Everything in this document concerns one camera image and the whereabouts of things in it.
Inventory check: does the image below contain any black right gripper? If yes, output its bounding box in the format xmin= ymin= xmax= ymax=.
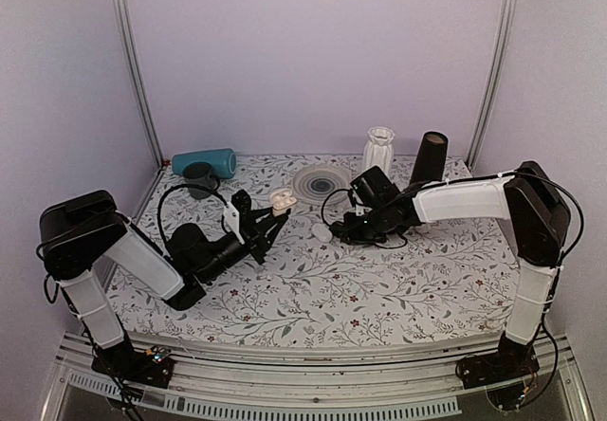
xmin=342 ymin=205 xmax=392 ymax=246

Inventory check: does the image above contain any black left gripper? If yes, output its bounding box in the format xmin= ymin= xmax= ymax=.
xmin=196 ymin=206 xmax=287 ymax=284

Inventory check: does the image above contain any beige earbud charging case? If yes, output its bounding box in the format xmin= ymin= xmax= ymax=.
xmin=269 ymin=188 xmax=297 ymax=216

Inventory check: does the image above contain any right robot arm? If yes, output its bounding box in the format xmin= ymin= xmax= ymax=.
xmin=328 ymin=161 xmax=571 ymax=389

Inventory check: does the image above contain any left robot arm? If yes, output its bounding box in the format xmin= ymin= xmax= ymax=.
xmin=36 ymin=190 xmax=289 ymax=389

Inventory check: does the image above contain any white oval earbud case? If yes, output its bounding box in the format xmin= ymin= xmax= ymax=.
xmin=311 ymin=224 xmax=333 ymax=243

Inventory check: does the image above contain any spiral patterned plate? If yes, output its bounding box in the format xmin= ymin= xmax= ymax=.
xmin=291 ymin=164 xmax=351 ymax=206

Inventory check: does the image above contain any teal cylindrical speaker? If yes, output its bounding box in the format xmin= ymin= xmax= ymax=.
xmin=171 ymin=148 xmax=237 ymax=179

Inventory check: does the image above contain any white ribbed vase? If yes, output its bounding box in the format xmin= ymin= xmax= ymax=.
xmin=361 ymin=126 xmax=395 ymax=176

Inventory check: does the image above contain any dark grey mug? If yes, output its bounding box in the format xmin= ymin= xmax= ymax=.
xmin=182 ymin=162 xmax=220 ymax=200

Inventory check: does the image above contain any black cylindrical cup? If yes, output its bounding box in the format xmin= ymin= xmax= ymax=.
xmin=410 ymin=131 xmax=449 ymax=185

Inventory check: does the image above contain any floral patterned table mat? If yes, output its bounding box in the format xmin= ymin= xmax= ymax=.
xmin=97 ymin=153 xmax=536 ymax=349

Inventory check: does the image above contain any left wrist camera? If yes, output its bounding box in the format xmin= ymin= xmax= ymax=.
xmin=222 ymin=190 xmax=251 ymax=245

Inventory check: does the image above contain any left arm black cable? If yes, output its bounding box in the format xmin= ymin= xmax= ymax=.
xmin=156 ymin=184 xmax=233 ymax=247

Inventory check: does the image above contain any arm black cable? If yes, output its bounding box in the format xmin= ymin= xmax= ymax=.
xmin=156 ymin=184 xmax=233 ymax=247
xmin=320 ymin=169 xmax=586 ymax=270

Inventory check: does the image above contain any front aluminium rail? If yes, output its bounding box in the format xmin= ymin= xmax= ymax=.
xmin=42 ymin=330 xmax=594 ymax=421

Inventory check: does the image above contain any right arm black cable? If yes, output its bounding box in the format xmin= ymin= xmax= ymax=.
xmin=320 ymin=169 xmax=586 ymax=270

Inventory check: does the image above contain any left aluminium frame post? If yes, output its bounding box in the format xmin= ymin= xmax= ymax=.
xmin=113 ymin=0 xmax=165 ymax=168

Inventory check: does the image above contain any aluminium frame post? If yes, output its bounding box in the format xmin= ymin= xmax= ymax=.
xmin=465 ymin=0 xmax=517 ymax=172
xmin=113 ymin=0 xmax=165 ymax=168

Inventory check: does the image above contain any right aluminium frame post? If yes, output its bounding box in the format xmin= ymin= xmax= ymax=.
xmin=465 ymin=0 xmax=517 ymax=172

